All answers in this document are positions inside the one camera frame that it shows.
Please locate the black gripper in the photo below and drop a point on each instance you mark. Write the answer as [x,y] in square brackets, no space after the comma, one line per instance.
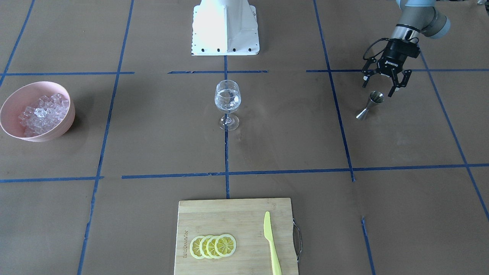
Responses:
[395,57]

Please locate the steel cocktail jigger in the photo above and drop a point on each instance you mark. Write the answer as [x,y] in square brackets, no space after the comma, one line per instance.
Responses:
[375,98]

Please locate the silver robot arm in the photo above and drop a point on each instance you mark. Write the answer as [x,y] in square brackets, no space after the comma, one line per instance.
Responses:
[419,17]

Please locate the clear wine glass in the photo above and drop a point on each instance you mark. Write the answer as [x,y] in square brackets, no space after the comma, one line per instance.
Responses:
[228,99]

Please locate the clear ice cubes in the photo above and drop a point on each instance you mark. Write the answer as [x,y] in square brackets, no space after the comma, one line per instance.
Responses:
[44,114]

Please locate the bamboo cutting board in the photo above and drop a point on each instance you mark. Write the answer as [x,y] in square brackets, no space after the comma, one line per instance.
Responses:
[243,219]

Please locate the yellow plastic knife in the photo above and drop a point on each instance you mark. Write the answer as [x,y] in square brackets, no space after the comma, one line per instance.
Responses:
[268,235]

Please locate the lemon slice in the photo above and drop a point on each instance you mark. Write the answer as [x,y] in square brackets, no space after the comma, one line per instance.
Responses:
[195,250]
[210,247]
[203,246]
[225,245]

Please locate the pink bowl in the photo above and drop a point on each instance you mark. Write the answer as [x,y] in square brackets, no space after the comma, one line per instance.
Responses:
[16,103]

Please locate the white pedestal column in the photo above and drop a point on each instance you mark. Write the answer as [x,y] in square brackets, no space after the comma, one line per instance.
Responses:
[225,28]

